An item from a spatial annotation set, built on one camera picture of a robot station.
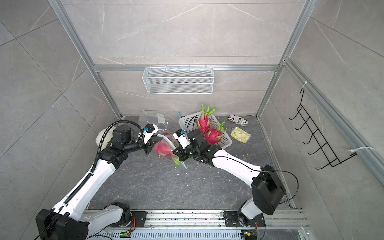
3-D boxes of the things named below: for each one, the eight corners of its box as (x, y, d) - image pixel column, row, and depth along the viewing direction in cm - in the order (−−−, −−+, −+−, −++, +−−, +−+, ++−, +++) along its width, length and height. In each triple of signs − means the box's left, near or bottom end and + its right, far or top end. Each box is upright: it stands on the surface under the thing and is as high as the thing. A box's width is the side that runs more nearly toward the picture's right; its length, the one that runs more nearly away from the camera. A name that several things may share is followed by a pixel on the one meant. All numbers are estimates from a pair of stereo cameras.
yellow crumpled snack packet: (228, 134, 110) (229, 131, 108) (234, 128, 114) (235, 125, 112) (245, 144, 105) (246, 141, 102) (250, 137, 109) (252, 134, 106)
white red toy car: (227, 119, 118) (227, 117, 116) (229, 115, 122) (230, 113, 120) (246, 127, 113) (247, 125, 111) (248, 122, 116) (249, 120, 114)
